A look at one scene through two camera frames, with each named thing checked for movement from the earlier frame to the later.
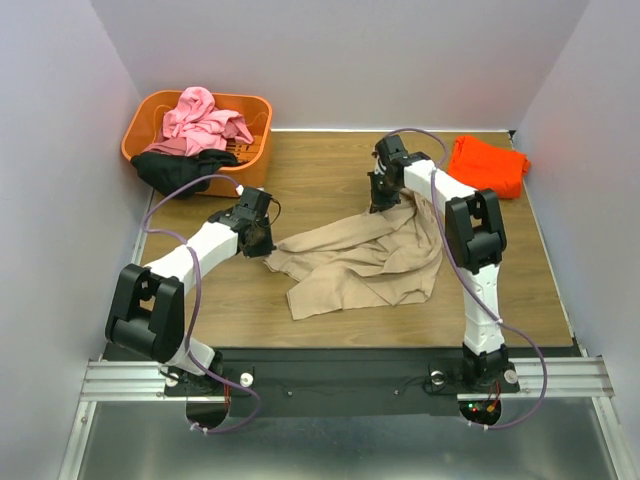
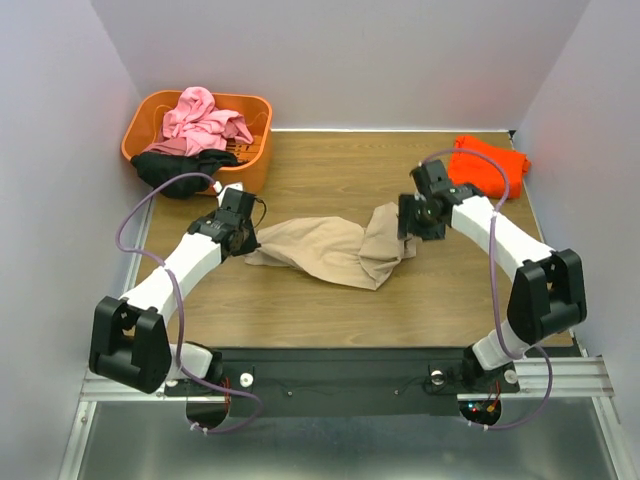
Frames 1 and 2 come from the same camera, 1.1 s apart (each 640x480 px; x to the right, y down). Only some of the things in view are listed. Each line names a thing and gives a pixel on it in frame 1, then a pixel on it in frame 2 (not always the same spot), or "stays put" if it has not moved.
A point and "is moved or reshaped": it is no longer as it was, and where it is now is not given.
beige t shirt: (385, 257) is moved or reshaped
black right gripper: (382, 195) -> (413, 218)
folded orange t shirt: (483, 165) stays put
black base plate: (344, 382) stays put
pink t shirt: (196, 126) stays put
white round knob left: (246, 379) stays put
